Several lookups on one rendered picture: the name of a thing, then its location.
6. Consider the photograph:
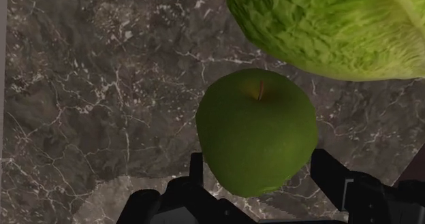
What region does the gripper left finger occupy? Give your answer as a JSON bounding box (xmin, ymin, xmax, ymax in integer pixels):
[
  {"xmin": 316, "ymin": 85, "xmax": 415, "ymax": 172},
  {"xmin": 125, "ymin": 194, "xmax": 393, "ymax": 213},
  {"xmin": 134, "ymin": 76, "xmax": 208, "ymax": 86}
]
[{"xmin": 116, "ymin": 152, "xmax": 257, "ymax": 224}]

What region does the green apple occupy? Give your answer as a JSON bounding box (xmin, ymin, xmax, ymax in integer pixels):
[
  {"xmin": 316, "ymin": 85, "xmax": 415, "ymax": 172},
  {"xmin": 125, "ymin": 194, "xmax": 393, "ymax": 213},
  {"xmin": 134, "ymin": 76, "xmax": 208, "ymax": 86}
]
[{"xmin": 195, "ymin": 67, "xmax": 319, "ymax": 198}]

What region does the green lettuce head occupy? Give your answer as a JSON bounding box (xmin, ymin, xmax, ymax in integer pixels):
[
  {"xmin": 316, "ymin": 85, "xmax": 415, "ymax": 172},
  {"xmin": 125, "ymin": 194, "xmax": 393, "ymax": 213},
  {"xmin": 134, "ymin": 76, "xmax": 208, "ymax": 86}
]
[{"xmin": 225, "ymin": 0, "xmax": 425, "ymax": 82}]

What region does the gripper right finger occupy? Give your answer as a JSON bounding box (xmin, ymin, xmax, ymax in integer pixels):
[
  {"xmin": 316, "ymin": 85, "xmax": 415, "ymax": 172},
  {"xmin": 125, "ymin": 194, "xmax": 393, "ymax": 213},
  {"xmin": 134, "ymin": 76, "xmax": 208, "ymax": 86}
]
[{"xmin": 310, "ymin": 148, "xmax": 425, "ymax": 224}]

